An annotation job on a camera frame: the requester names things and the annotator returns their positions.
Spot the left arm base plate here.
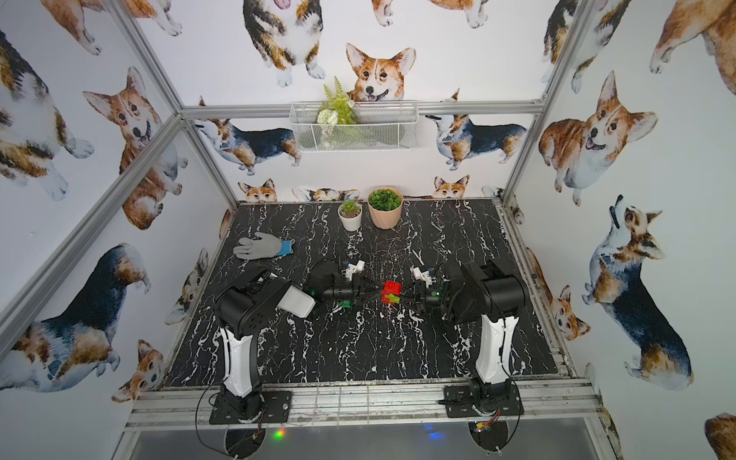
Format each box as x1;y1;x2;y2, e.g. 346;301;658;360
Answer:
209;388;293;425

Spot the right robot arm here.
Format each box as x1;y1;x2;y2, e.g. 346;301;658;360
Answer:
401;258;530;418

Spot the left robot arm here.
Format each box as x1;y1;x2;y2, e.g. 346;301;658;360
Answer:
210;259;381;425

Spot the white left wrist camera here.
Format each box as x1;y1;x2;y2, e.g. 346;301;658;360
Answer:
344;260;365;281

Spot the small white plant pot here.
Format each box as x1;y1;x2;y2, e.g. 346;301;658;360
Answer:
337;199;362;232

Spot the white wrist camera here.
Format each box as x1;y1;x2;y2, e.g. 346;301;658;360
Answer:
344;260;365;281
410;266;434;288

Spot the large beige plant pot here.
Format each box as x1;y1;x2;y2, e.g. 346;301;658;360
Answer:
368;187;404;230

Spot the grey work glove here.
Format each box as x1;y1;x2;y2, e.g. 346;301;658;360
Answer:
233;232;294;261

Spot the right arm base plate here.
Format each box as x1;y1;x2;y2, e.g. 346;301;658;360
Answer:
438;379;524;419

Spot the white wire basket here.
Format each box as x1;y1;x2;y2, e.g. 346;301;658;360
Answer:
289;102;419;153

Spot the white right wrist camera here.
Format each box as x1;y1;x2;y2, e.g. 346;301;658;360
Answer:
410;266;434;288

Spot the aluminium front rail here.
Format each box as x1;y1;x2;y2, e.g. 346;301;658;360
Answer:
125;379;602;431

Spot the green fern plant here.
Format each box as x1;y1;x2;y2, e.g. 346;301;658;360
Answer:
316;78;358;126

